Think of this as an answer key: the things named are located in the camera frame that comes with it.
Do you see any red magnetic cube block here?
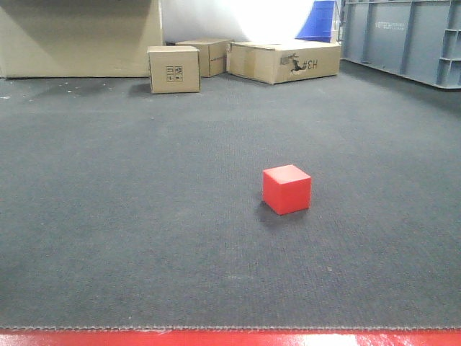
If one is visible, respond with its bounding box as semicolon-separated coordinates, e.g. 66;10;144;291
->
262;164;312;215

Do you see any grey carpet mat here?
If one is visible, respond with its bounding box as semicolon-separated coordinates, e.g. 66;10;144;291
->
1;62;460;329

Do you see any flat cardboard box marked H3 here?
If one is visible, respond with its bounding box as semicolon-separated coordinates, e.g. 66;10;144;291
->
226;40;341;85

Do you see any small cardboard box with symbols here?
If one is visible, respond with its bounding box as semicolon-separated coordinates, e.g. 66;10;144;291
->
147;45;200;94

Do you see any middle cardboard box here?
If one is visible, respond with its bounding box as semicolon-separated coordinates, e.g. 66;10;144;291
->
175;38;233;78

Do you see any red floor tape strip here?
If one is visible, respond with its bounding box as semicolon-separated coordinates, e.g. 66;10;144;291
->
1;329;460;345

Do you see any blue plastic bin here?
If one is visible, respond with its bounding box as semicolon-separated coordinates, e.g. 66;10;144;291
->
295;1;339;43

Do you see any grey plastic crate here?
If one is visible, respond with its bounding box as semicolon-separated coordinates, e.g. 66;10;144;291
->
342;1;460;90

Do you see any large cardboard box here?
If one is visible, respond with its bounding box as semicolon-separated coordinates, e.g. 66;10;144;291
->
1;1;164;79

